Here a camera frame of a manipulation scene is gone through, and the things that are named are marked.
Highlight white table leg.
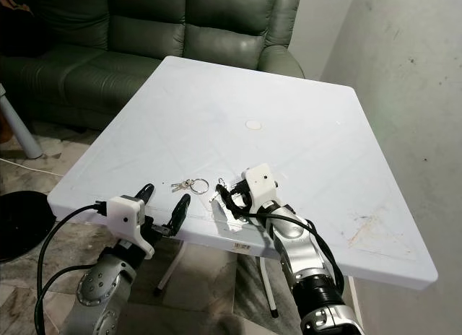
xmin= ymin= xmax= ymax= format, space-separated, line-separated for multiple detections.
xmin=256 ymin=253 xmax=280 ymax=319
xmin=154 ymin=238 xmax=186 ymax=295

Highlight white plastic table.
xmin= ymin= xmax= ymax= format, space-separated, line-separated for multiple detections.
xmin=47 ymin=56 xmax=440 ymax=291

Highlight black round floor base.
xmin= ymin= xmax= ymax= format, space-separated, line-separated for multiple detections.
xmin=0 ymin=191 xmax=37 ymax=264

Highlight grey stool leg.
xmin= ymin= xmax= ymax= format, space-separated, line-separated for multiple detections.
xmin=0 ymin=95 xmax=45 ymax=160

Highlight green leather sofa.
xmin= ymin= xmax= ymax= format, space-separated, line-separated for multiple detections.
xmin=0 ymin=0 xmax=305 ymax=131

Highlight black cloth on sofa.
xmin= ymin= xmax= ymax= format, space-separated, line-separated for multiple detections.
xmin=0 ymin=0 xmax=44 ymax=58

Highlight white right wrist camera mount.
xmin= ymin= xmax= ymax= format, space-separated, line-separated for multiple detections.
xmin=243 ymin=163 xmax=283 ymax=207

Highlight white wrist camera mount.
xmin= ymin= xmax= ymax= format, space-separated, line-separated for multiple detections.
xmin=107 ymin=195 xmax=157 ymax=261
xmin=243 ymin=163 xmax=283 ymax=207

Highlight silver keys on ring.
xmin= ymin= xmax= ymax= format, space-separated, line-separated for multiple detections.
xmin=168 ymin=177 xmax=209 ymax=195

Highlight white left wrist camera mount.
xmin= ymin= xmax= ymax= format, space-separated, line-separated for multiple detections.
xmin=107 ymin=195 xmax=157 ymax=261

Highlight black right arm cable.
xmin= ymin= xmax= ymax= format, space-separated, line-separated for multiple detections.
xmin=227 ymin=185 xmax=346 ymax=292

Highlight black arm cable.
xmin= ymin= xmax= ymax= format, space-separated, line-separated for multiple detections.
xmin=37 ymin=200 xmax=110 ymax=335
xmin=227 ymin=185 xmax=346 ymax=292

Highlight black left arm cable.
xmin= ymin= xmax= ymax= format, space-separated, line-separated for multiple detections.
xmin=37 ymin=200 xmax=110 ymax=335

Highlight white floor cable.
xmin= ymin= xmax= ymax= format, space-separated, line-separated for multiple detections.
xmin=0 ymin=157 xmax=64 ymax=179

